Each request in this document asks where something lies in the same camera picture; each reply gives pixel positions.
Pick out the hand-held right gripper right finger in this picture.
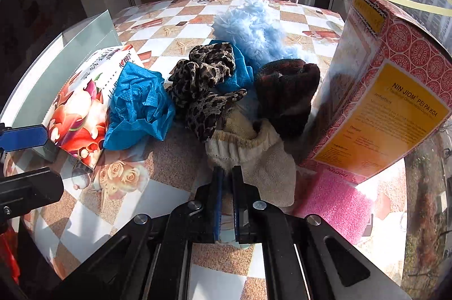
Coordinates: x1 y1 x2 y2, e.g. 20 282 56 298
231 166 412 300

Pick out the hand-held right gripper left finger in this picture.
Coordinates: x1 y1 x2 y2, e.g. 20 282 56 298
53 166 230 300

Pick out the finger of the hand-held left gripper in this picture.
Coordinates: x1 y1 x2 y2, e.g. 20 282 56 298
0 167 65 222
0 124 49 155

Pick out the beige sock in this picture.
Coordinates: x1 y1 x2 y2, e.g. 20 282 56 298
205 109 296 208

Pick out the floral printed carton box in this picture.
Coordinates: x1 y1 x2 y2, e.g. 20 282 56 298
42 45 145 171

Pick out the dark maroon knit hat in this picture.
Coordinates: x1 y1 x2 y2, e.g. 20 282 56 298
256 59 321 136

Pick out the light blue fluffy cloth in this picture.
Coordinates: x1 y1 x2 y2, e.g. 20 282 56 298
212 0 318 69

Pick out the red patterned carton box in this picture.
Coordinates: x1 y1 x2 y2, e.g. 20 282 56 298
300 0 452 184

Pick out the patterned checkered tablecloth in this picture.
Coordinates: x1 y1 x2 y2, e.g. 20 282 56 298
0 0 407 300

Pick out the pale green stitched bag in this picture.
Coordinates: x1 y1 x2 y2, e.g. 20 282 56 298
0 10 122 163

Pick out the pink foam sponge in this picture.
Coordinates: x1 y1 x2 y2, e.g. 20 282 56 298
291 168 374 251

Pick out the blue plastic shoe cover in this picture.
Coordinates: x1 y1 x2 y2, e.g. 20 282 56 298
208 40 255 92
103 62 176 150

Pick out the leopard print scarf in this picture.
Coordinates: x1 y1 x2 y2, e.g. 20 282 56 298
167 43 248 142

